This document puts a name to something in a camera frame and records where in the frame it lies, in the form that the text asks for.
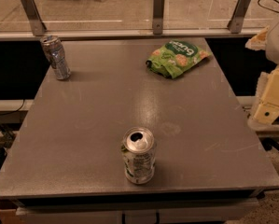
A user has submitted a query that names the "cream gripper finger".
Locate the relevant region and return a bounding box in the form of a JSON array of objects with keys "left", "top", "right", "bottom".
[
  {"left": 245, "top": 26, "right": 269, "bottom": 50},
  {"left": 252, "top": 65, "right": 279, "bottom": 124}
]

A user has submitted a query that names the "silver redbull can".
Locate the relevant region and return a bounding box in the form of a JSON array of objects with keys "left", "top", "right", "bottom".
[{"left": 40, "top": 35, "right": 71, "bottom": 80}]

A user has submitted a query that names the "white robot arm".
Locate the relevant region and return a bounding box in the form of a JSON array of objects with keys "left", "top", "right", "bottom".
[{"left": 245, "top": 14, "right": 279, "bottom": 125}]

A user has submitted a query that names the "green white soda can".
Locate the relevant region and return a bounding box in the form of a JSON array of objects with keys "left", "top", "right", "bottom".
[{"left": 120, "top": 127, "right": 157, "bottom": 185}]

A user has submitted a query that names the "green snack bag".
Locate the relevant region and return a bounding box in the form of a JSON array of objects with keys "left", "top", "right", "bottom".
[{"left": 146, "top": 40, "right": 211, "bottom": 78}]

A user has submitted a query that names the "cardboard box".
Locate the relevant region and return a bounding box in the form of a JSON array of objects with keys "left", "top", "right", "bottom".
[{"left": 0, "top": 200, "right": 21, "bottom": 224}]

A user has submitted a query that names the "white metal rail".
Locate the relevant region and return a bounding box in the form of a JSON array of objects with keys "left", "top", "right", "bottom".
[{"left": 0, "top": 28, "right": 261, "bottom": 41}]

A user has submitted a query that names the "right metal bracket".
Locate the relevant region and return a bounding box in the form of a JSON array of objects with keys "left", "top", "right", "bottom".
[{"left": 227, "top": 0, "right": 251, "bottom": 34}]

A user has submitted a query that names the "metal bracket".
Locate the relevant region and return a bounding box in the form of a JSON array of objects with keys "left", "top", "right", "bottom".
[
  {"left": 152, "top": 0, "right": 165, "bottom": 35},
  {"left": 227, "top": 0, "right": 251, "bottom": 34},
  {"left": 21, "top": 0, "right": 47, "bottom": 36}
]

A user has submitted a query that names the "middle metal bracket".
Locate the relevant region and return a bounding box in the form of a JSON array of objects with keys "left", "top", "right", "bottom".
[{"left": 152, "top": 0, "right": 165, "bottom": 35}]

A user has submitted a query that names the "left metal bracket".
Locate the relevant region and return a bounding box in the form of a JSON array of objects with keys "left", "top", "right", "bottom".
[{"left": 21, "top": 0, "right": 47, "bottom": 36}]

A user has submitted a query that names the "black cable at left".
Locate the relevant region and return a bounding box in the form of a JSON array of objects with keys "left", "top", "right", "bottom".
[{"left": 0, "top": 99, "right": 26, "bottom": 120}]

